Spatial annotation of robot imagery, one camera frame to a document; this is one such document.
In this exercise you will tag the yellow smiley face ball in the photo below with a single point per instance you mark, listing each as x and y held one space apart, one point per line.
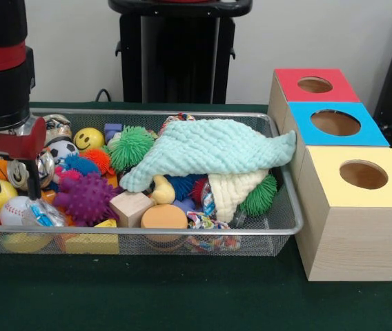
89 139

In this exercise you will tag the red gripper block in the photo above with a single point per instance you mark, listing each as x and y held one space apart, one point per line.
10 145

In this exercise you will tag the purple spiky ball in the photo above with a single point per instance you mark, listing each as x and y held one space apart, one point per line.
85 198

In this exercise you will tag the wooden three-hole sorting box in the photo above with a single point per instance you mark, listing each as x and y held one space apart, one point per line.
348 234

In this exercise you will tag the orange round disc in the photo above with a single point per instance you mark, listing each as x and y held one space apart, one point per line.
163 217

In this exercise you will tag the wooden cube block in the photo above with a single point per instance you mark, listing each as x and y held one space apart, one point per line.
130 207

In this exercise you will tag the crushed silver can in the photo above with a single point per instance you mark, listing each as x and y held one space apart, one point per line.
15 174

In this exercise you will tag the dark green table cloth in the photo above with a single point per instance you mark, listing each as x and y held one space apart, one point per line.
182 296

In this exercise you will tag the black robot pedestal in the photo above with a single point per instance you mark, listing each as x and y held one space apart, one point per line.
182 62

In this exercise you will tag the green spiky ball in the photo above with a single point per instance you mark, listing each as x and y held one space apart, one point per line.
260 196
131 147

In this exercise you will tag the mint green cloth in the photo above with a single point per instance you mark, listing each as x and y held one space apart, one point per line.
210 152

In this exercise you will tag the cream knitted cloth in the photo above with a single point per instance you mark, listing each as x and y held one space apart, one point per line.
237 193

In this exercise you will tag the clear mesh bin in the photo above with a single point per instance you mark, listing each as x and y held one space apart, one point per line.
265 241

